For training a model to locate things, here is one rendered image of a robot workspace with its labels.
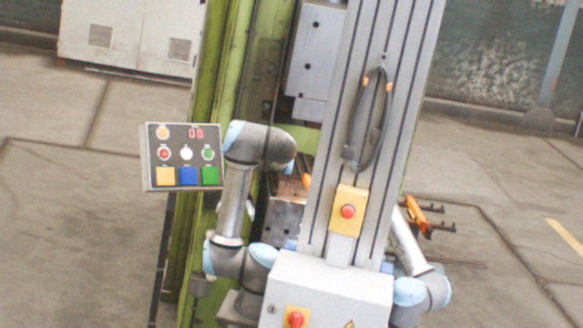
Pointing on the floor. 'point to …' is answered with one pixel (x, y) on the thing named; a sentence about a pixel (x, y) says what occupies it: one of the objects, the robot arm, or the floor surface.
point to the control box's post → (162, 255)
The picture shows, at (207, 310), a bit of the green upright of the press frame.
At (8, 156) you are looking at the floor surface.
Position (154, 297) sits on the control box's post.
